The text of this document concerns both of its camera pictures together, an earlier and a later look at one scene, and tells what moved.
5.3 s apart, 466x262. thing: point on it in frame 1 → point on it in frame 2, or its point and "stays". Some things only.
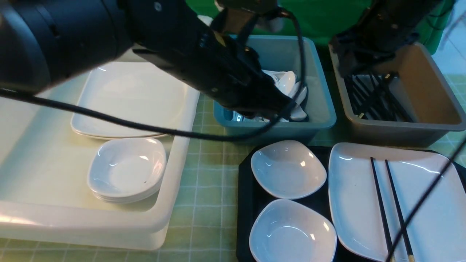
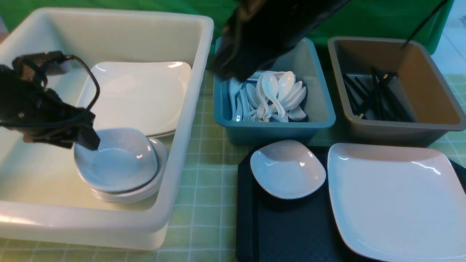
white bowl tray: (287, 169) stays
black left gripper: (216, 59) → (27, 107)
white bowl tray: (284, 230) → (125, 159)
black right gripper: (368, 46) → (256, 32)
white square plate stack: (143, 91) stays
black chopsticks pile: (372, 97) stays
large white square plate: (439, 235) stays
